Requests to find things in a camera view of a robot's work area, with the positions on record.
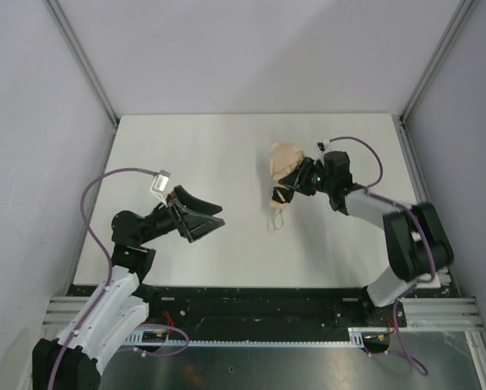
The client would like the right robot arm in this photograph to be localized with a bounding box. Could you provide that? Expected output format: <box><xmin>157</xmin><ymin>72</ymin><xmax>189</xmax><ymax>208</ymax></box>
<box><xmin>280</xmin><ymin>151</ymin><xmax>454</xmax><ymax>307</ymax></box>

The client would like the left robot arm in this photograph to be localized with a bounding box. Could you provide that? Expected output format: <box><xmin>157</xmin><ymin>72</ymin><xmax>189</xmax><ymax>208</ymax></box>
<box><xmin>32</xmin><ymin>186</ymin><xmax>224</xmax><ymax>389</ymax></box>

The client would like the right aluminium frame post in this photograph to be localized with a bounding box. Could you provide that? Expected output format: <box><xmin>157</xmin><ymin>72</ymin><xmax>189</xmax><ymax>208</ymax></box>
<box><xmin>399</xmin><ymin>0</ymin><xmax>478</xmax><ymax>127</ymax></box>

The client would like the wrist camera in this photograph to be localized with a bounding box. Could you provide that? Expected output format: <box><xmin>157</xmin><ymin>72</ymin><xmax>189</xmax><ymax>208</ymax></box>
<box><xmin>317</xmin><ymin>140</ymin><xmax>332</xmax><ymax>154</ymax></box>
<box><xmin>150</xmin><ymin>170</ymin><xmax>171</xmax><ymax>205</ymax></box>

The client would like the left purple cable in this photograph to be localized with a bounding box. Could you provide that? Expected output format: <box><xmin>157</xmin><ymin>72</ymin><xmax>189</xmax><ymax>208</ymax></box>
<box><xmin>47</xmin><ymin>167</ymin><xmax>191</xmax><ymax>390</ymax></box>

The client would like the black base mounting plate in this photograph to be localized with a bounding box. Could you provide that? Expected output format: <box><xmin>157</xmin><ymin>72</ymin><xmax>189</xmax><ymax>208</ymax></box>
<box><xmin>134</xmin><ymin>284</ymin><xmax>407</xmax><ymax>336</ymax></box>

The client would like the aluminium frame post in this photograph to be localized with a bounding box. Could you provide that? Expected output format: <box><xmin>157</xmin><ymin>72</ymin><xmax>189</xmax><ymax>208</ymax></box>
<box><xmin>399</xmin><ymin>0</ymin><xmax>478</xmax><ymax>127</ymax></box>
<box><xmin>43</xmin><ymin>0</ymin><xmax>120</xmax><ymax>129</ymax></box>

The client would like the white slotted cable duct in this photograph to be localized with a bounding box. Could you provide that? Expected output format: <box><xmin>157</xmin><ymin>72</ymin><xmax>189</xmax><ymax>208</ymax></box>
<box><xmin>121</xmin><ymin>327</ymin><xmax>391</xmax><ymax>349</ymax></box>

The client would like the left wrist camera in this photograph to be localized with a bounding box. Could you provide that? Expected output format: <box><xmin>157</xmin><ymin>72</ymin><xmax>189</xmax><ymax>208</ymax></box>
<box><xmin>150</xmin><ymin>170</ymin><xmax>171</xmax><ymax>205</ymax></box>

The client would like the left aluminium frame post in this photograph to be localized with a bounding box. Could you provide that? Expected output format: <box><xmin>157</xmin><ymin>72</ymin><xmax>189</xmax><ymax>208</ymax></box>
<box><xmin>43</xmin><ymin>0</ymin><xmax>120</xmax><ymax>129</ymax></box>

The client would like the beige folding umbrella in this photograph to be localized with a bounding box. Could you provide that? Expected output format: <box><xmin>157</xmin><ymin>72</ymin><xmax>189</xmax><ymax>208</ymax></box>
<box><xmin>269</xmin><ymin>141</ymin><xmax>305</xmax><ymax>232</ymax></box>

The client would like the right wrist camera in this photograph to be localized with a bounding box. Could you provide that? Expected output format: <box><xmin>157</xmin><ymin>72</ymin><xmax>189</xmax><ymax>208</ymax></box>
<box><xmin>317</xmin><ymin>140</ymin><xmax>332</xmax><ymax>154</ymax></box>

